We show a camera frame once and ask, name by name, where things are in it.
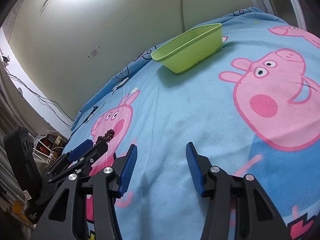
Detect dark red bead necklace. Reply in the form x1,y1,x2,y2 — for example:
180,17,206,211
94,128,116,145

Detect cluttered side shelf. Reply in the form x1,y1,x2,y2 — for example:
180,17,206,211
3,126,63,225

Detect white power bank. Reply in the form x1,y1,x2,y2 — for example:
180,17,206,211
112,77,129,91

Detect blue Peppa Pig bedsheet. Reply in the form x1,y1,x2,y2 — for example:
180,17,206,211
66,8,319,239

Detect green plastic basket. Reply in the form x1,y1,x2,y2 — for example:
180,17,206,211
151,23,223,74

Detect black cable with plug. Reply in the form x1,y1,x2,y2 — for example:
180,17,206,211
67,105,99,140

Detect white charging cable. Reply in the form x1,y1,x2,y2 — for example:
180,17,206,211
97,87,118,111

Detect wall socket plate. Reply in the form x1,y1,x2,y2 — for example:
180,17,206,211
91,49,98,56

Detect wall cable under tape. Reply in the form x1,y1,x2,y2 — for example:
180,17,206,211
179,0,187,32

